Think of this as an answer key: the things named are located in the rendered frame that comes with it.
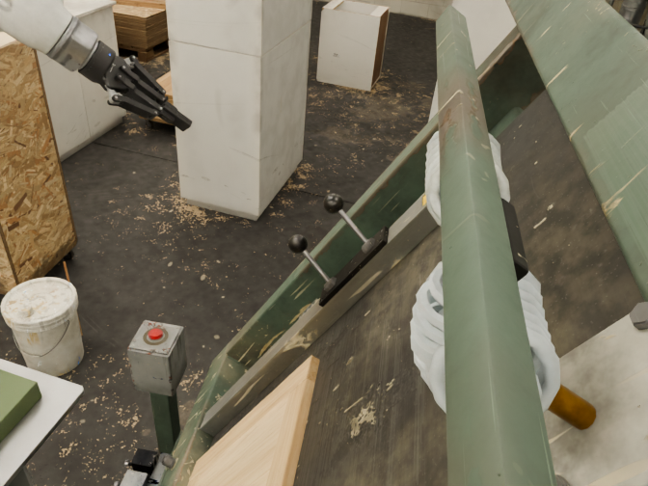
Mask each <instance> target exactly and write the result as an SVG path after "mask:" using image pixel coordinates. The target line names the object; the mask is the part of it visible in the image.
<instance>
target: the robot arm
mask: <svg viewBox="0 0 648 486"><path fill-rule="evenodd" d="M0 32H5V33H7V34H8V35H10V36H11V37H13V38H14V39H16V40H17V41H20V42H21V43H23V44H25V45H27V46H28V47H31V48H34V49H36V50H38V51H40V52H42V53H43V54H45V55H47V56H48V57H49V58H50V59H52V60H54V61H55V62H57V63H58V64H60V65H61V66H63V67H64V68H66V69H68V70H69V71H71V72H75V71H76V70H78V72H79V73H80V74H82V75H83V76H85V77H86V78H88V79H89V80H90V81H92V82H94V83H97V84H99V85H100V86H101V87H102V88H103V89H104V90H105V91H106V92H108V95H109V99H108V100H107V103H108V104H109V105H112V106H119V107H121V108H123V109H125V110H127V111H130V112H132V113H134V114H136V115H139V116H141V117H143V118H145V119H148V120H150V121H151V120H152V119H153V118H155V117H156V116H157V117H159V118H161V119H162V120H164V121H165V122H167V123H169V124H173V125H174V126H176V127H177V128H178V129H180V130H181V131H185V130H186V129H188V128H189V127H191V124H192V121H191V120H190V119H188V118H187V117H185V116H184V115H183V114H181V113H180V112H179V111H177V108H176V107H174V105H173V104H171V103H170V102H168V101H167V100H169V98H168V97H167V96H166V97H165V93H166V91H165V89H164V88H163V87H162V86H161V85H160V84H159V83H158V82H157V81H156V80H155V79H154V78H153V77H152V76H151V75H150V74H149V73H148V72H147V71H146V70H145V69H144V68H143V67H142V66H141V65H140V63H139V62H138V60H137V58H136V57H135V56H134V55H131V56H130V57H129V58H126V59H124V58H122V57H119V56H117V55H116V52H115V51H114V50H113V49H112V48H110V47H109V46H108V45H106V44H105V43H104V42H102V41H101V40H99V41H97V39H98V34H97V33H96V32H95V31H94V30H92V29H91V28H90V27H88V26H87V25H85V24H84V23H83V22H81V21H80V20H79V19H78V18H77V17H75V16H73V15H72V14H71V13H70V12H69V11H68V10H67V9H66V8H65V7H64V0H0ZM158 91H159V92H158Z"/></svg>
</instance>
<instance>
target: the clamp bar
mask: <svg viewBox="0 0 648 486"><path fill-rule="evenodd" d="M501 202H502V207H503V212H504V217H505V222H506V227H507V232H508V237H509V242H510V247H511V252H512V256H513V261H514V266H515V271H516V277H517V282H518V281H519V280H520V279H522V278H523V277H524V276H526V275H527V273H528V271H529V270H528V265H527V257H526V253H525V249H524V244H523V240H522V236H521V232H520V228H519V223H518V219H517V215H516V210H515V207H514V206H513V205H512V204H511V203H509V202H508V201H506V200H505V199H503V198H501ZM416 296H417V302H416V303H415V305H414V306H413V319H412V320H411V322H410V323H411V348H412V350H413V351H414V363H415V364H416V366H417V367H418V369H419V370H420V376H421V377H422V378H423V380H424V381H425V383H426V384H427V385H428V381H427V374H426V368H425V364H427V365H431V361H432V357H431V354H433V355H434V351H435V350H436V347H437V346H439V344H440V345H445V337H444V333H443V332H441V331H444V317H443V316H441V315H440V314H438V313H437V312H439V311H440V310H442V309H443V308H444V300H443V268H441V269H439V270H437V271H435V272H434V273H433V274H431V276H430V279H429V281H427V282H425V283H424V284H423V285H422V286H421V288H420V289H419V291H418V293H417V295H416ZM431 324H432V325H433V326H435V327H436V328H438V329H440V330H441V331H440V330H438V329H436V328H434V327H433V326H431ZM430 339H432V340H433V341H432V340H430ZM434 341H435V342H434ZM436 342H437V343H439V344H437V343H436ZM428 352H429V353H428ZM430 353H431V354H430ZM559 368H560V389H559V390H558V392H557V394H556V396H555V397H554V399H553V402H552V403H551V405H550V407H549V409H548V410H547V411H545V412H544V413H543V414H544V420H545V424H546V429H547V434H548V439H549V444H550V449H551V454H552V458H553V468H554V473H555V478H556V483H557V486H648V302H642V303H638V304H637V305H636V306H635V307H634V309H633V310H632V311H631V313H629V314H628V315H626V316H625V317H623V318H622V319H620V320H618V321H617V322H615V323H614V324H612V325H611V326H609V327H607V328H606V329H604V330H603V331H602V332H601V333H599V334H597V335H596V336H594V337H592V338H591V339H589V340H588V341H586V342H584V343H583V344H581V345H580V346H578V347H577V348H575V349H573V350H572V351H570V352H569V353H567V354H566V355H564V356H562V357H561V358H559Z"/></svg>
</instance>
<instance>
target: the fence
mask: <svg viewBox="0 0 648 486"><path fill-rule="evenodd" d="M424 196H425V192H424V193H423V194H422V195H421V196H420V197H419V199H418V200H417V201H416V202H415V203H414V204H413V205H412V206H411V207H410V208H409V209H408V210H407V211H406V212H405V213H404V214H403V215H402V216H401V217H400V218H399V219H398V220H397V221H396V222H395V223H394V224H393V225H392V226H391V227H390V228H389V235H388V243H387V245H386V246H385V247H384V248H383V249H382V250H381V251H380V252H378V253H377V254H376V255H375V256H374V257H373V258H372V259H371V260H370V261H369V262H368V263H367V264H366V265H365V266H364V267H363V268H362V269H361V270H360V271H359V272H358V273H357V274H356V275H355V276H354V277H353V278H352V279H351V280H350V281H349V282H348V283H347V284H346V285H345V286H344V287H343V288H342V289H341V290H340V291H339V292H338V293H337V294H336V295H335V296H334V297H333V298H332V299H331V300H330V301H329V302H328V303H327V304H326V305H325V306H324V307H321V306H319V305H318V304H319V300H320V298H319V299H318V300H317V301H316V302H315V303H314V304H313V305H312V306H311V307H310V308H309V309H308V310H307V311H306V312H305V313H304V314H303V316H302V317H301V318H300V319H299V320H298V321H297V322H296V323H295V324H294V325H293V326H292V327H291V328H290V329H289V330H288V331H287V332H286V333H285V334H284V335H283V336H282V337H281V338H280V339H279V340H278V341H277V342H276V343H275V344H274V345H273V346H272V347H271V348H270V349H269V350H268V351H267V352H266V353H265V354H264V355H263V356H262V357H261V358H260V359H259V360H258V361H257V362H256V363H255V364H254V365H253V366H252V367H251V368H250V369H249V370H248V371H247V372H246V373H245V374H244V375H243V376H242V377H241V378H240V379H239V380H238V381H237V382H236V383H235V384H234V385H233V386H232V387H231V388H230V389H229V390H228V391H227V392H226V393H225V394H224V395H223V396H222V397H221V398H220V399H219V400H218V401H217V402H216V403H215V404H214V405H213V406H212V407H211V408H210V409H209V410H208V411H207V412H206V414H205V416H204V419H203V422H202V426H201V428H200V429H201V430H202V431H204V432H206V433H208V434H210V435H211V436H213V437H214V436H215V435H216V434H217V433H218V432H219V431H220V430H221V429H222V428H223V427H224V426H225V425H226V424H228V423H229V422H230V421H231V420H232V419H233V418H234V417H235V416H236V415H237V414H238V413H239V412H240V411H241V410H242V409H244V408H245V407H246V406H247V405H248V404H249V403H250V402H251V401H252V400H253V399H254V398H255V397H256V396H257V395H258V394H259V393H260V392H262V391H263V390H264V389H265V388H266V387H267V386H268V385H269V384H270V383H271V382H272V381H273V380H274V379H275V378H276V377H278V376H279V375H280V374H281V373H282V372H283V371H284V370H285V369H286V368H287V367H288V366H289V365H290V364H291V363H292V362H294V361H295V360H296V359H297V358H298V357H299V356H300V355H301V354H302V353H303V352H304V351H305V350H306V349H307V348H308V347H309V346H311V345H312V344H313V343H314V342H315V341H316V340H317V339H318V338H319V337H320V336H321V335H322V334H323V333H324V332H325V331H326V330H328V329H329V328H330V327H331V326H332V325H333V324H334V323H335V322H336V321H337V320H338V319H339V318H340V317H341V316H342V315H343V314H345V313H346V312H347V311H348V310H349V309H350V308H351V307H352V306H353V305H354V304H355V303H356V302H357V301H358V300H359V299H361V298H362V297H363V296H364V295H365V294H366V293H367V292H368V291H369V290H370V289H371V288H372V287H373V286H374V285H375V284H377V283H378V282H379V281H380V280H381V279H382V278H383V277H384V276H385V275H386V274H387V273H388V272H389V271H390V270H391V269H392V268H393V267H394V266H395V265H396V264H397V263H398V262H399V261H400V260H401V259H402V258H404V257H405V256H406V255H407V254H408V253H409V252H411V251H412V250H413V249H414V248H415V247H416V246H417V244H418V243H419V242H420V241H421V240H422V239H423V238H424V237H425V236H427V235H428V234H429V233H430V232H431V231H432V230H433V229H434V228H435V227H436V226H438V224H437V223H436V221H435V220H434V218H433V217H432V215H431V214H430V212H429V211H428V209H427V203H426V204H425V205H424V206H422V204H423V197H424Z"/></svg>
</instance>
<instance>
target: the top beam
mask: <svg viewBox="0 0 648 486"><path fill-rule="evenodd" d="M505 2H506V4H507V6H508V8H509V11H510V12H511V14H512V16H513V18H514V20H515V22H516V25H517V27H518V29H519V31H520V33H521V35H522V38H523V40H524V42H525V44H526V47H527V50H528V52H529V54H530V56H531V58H532V60H533V62H534V64H535V66H536V68H537V70H538V72H539V74H540V77H541V79H542V81H543V83H544V85H545V87H546V89H547V92H548V94H549V96H550V98H551V100H552V102H553V106H554V108H555V110H556V112H557V114H558V116H559V118H560V120H561V122H562V124H563V126H564V128H565V131H566V133H567V135H568V137H569V139H570V141H571V144H572V146H573V148H574V150H575V152H576V154H577V156H578V159H579V161H580V163H581V165H582V167H583V170H584V172H585V174H586V176H587V178H588V180H589V183H590V185H591V187H592V189H593V191H594V193H595V195H596V198H597V200H598V202H599V204H600V206H601V208H602V210H603V212H604V214H605V216H606V218H607V222H608V224H609V226H610V228H611V230H612V232H613V234H614V237H615V239H616V241H617V243H618V245H619V247H620V250H621V252H622V254H623V256H624V258H625V260H626V261H627V264H628V266H629V268H630V270H631V272H632V274H633V277H634V280H635V282H636V284H637V286H638V289H639V291H640V293H641V295H642V297H643V299H644V301H645V302H648V40H647V39H646V38H645V37H644V36H642V35H641V34H640V33H639V32H638V31H637V30H636V28H635V27H634V26H633V25H632V24H630V23H629V22H628V21H627V20H626V19H625V18H624V17H623V16H622V15H621V14H620V13H618V12H617V11H616V10H615V9H614V8H613V7H612V6H611V5H610V4H609V3H608V2H606V1H605V0H505Z"/></svg>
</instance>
